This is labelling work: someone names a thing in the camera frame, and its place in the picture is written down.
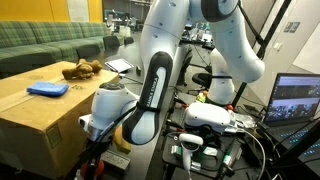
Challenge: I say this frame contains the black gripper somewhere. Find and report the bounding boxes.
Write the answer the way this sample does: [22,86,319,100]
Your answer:
[84,135,114,179]

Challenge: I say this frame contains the dark grey board eraser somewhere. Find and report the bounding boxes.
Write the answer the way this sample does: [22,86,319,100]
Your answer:
[99,149,132,175]

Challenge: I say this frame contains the blue sponge cloth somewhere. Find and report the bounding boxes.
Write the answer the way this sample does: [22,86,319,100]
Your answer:
[26,80,70,98]

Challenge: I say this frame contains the brown plush moose toy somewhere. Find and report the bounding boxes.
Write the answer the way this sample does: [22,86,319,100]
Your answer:
[61,58,104,81]

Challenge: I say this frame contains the large cardboard box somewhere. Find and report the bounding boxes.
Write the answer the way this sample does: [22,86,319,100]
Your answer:
[0,60,120,180]

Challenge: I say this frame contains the white VR controller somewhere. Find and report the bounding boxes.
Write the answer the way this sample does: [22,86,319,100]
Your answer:
[178,133,205,173]

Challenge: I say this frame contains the white notebook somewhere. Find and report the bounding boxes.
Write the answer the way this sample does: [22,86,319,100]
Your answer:
[104,58,135,74]

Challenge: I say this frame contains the black chair back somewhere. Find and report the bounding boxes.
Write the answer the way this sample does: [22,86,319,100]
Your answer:
[123,36,135,46]
[75,43,102,60]
[102,34,121,51]

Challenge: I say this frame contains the black equipment tray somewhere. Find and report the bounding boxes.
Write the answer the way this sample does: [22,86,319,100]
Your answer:
[162,133,249,176]

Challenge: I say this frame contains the white VR headset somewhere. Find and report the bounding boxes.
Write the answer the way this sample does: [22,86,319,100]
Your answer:
[183,101,237,135]

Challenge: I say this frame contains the yellow bottle with orange cap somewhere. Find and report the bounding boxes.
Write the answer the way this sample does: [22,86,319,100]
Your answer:
[194,90,209,104]

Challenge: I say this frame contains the black office chair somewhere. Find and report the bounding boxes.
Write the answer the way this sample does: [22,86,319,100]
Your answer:
[191,63,214,91]

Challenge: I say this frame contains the green plaid sofa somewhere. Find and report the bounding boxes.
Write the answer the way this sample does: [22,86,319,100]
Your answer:
[0,20,109,79]

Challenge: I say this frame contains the black stand pole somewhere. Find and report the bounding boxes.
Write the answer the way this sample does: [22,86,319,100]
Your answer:
[231,0,293,108]

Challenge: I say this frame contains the open black laptop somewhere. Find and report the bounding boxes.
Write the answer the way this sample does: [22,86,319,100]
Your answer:
[256,72,320,169]

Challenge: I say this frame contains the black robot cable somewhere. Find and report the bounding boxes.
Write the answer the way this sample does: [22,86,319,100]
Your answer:
[87,105,138,151]

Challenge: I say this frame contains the grey wall switch plate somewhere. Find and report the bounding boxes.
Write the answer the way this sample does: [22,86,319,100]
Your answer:
[283,21,301,34]

